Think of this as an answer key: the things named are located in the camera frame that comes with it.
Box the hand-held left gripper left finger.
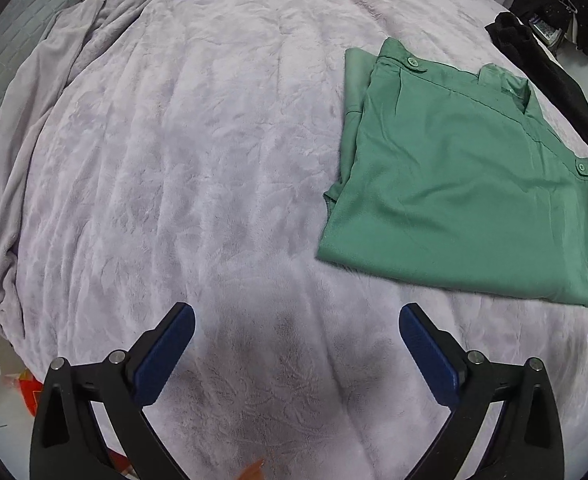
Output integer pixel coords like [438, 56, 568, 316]
[29, 302, 197, 480]

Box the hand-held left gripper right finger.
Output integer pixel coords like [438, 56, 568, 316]
[398, 302, 563, 480]

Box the green work jacket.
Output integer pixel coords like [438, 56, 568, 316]
[315, 36, 588, 309]

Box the pile of black clothes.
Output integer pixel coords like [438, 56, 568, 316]
[510, 0, 588, 59]

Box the red plastic bag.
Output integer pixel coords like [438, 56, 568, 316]
[5, 367, 46, 417]

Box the purple plush blanket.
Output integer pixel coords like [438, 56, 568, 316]
[0, 0, 588, 480]

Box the black folded cloth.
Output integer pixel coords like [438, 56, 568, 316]
[484, 11, 588, 159]

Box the grey upholstered headboard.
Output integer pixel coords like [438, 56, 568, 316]
[0, 0, 72, 148]

